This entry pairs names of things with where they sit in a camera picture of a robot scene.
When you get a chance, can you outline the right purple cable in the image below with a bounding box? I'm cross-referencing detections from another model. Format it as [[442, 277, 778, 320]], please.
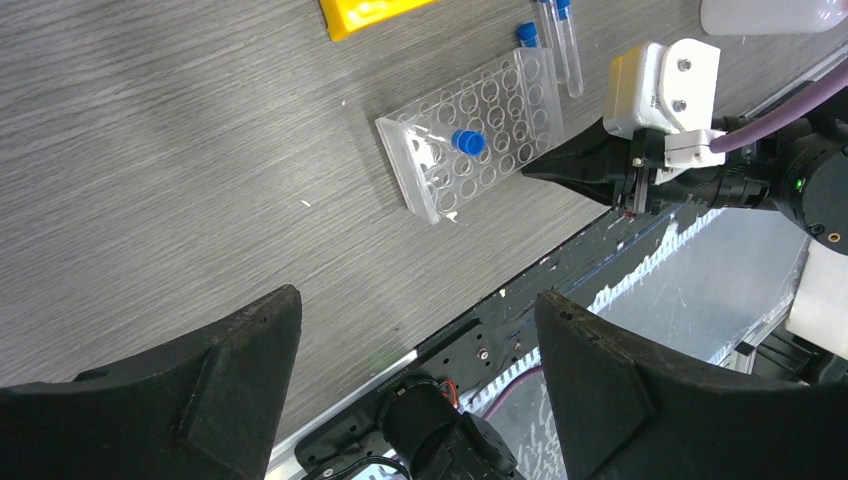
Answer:
[[708, 64, 848, 155]]

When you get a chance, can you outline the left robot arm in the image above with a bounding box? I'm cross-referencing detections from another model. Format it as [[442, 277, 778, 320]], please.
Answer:
[[1, 285, 847, 479]]

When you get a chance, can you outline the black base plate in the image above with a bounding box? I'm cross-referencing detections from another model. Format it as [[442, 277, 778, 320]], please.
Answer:
[[294, 207, 717, 478]]

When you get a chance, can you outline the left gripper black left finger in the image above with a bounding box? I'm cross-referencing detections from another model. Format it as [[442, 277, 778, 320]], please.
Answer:
[[1, 285, 302, 479]]

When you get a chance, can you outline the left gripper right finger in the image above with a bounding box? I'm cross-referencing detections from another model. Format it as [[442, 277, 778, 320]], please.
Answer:
[[534, 291, 847, 479]]

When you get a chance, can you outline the yellow test tube rack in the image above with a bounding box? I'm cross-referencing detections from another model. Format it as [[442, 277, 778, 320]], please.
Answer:
[[319, 0, 434, 42]]

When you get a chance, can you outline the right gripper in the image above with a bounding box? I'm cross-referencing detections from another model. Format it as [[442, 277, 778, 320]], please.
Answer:
[[521, 119, 776, 214]]

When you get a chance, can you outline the blue capped tube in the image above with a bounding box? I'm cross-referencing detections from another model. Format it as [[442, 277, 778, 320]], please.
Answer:
[[556, 0, 584, 99], [516, 22, 540, 48], [450, 129, 486, 157], [537, 0, 569, 84]]

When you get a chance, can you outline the red capped wash bottle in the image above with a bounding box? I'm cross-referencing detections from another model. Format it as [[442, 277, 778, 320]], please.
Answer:
[[700, 0, 847, 36]]

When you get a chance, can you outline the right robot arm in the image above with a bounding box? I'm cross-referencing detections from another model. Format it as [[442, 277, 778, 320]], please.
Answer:
[[522, 90, 847, 255]]

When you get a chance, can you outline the clear well plate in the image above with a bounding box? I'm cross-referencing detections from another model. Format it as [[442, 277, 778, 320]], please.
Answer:
[[375, 47, 565, 225]]

